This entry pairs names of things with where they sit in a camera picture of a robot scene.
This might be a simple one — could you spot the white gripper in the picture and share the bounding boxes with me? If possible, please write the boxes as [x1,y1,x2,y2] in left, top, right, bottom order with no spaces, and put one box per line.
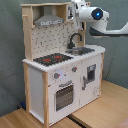
[71,0,86,22]

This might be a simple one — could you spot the white fridge door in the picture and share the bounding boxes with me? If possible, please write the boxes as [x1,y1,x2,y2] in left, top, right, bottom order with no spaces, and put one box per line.
[80,55,102,106]

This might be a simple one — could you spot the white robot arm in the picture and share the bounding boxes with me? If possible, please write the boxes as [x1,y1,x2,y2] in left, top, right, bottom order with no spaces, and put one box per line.
[71,0,128,38]

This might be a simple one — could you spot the wooden toy kitchen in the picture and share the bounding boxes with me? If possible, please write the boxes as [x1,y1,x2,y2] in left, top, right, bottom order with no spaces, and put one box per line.
[22,3,105,128]

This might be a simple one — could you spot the grey range hood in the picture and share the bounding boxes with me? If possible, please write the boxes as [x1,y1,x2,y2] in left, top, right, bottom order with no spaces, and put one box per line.
[34,6,64,27]

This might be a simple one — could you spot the black toy faucet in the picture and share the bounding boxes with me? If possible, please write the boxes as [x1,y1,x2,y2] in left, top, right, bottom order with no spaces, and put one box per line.
[67,33,82,49]

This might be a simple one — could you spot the grey toy sink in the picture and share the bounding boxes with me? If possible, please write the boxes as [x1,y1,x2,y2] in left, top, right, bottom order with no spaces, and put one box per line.
[65,47,95,55]

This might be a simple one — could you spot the black stovetop red burners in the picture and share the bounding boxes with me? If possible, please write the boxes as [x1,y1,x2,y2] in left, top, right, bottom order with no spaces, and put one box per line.
[34,53,70,66]

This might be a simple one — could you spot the right red oven knob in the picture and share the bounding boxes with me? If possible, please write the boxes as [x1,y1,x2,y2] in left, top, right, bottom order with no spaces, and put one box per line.
[71,66,78,73]

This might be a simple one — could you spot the red oven knob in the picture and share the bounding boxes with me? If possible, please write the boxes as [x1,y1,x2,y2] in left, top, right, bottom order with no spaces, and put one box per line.
[54,73,60,79]
[71,66,78,73]

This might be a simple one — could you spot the left red oven knob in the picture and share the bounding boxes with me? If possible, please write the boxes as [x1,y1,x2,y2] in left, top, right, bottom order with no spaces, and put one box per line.
[54,73,60,79]

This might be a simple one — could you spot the oven door with window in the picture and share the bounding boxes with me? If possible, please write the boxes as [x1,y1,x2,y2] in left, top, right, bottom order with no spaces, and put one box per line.
[55,81,74,112]

